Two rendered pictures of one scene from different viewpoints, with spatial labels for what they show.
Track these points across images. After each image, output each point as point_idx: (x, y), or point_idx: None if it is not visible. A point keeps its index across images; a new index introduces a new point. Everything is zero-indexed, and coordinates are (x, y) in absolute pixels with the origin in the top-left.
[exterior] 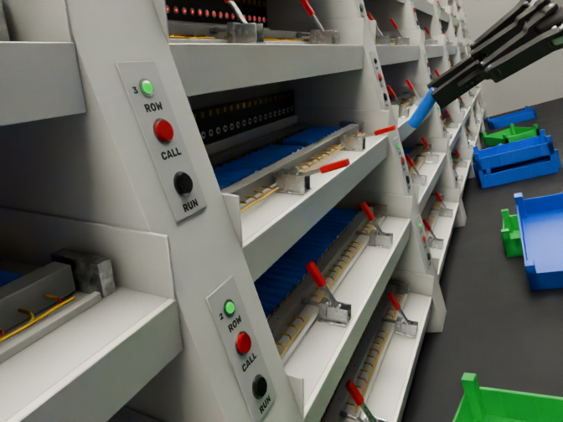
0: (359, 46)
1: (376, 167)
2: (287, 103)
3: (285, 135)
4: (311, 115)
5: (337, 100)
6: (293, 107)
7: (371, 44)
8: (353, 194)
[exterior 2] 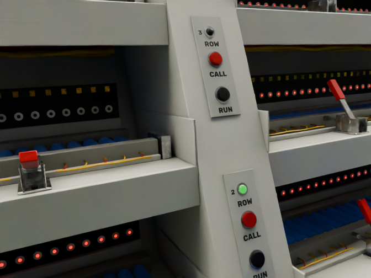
0: (144, 5)
1: (192, 220)
2: (95, 101)
3: (44, 144)
4: (142, 120)
5: (157, 99)
6: (115, 107)
7: (215, 5)
8: (176, 253)
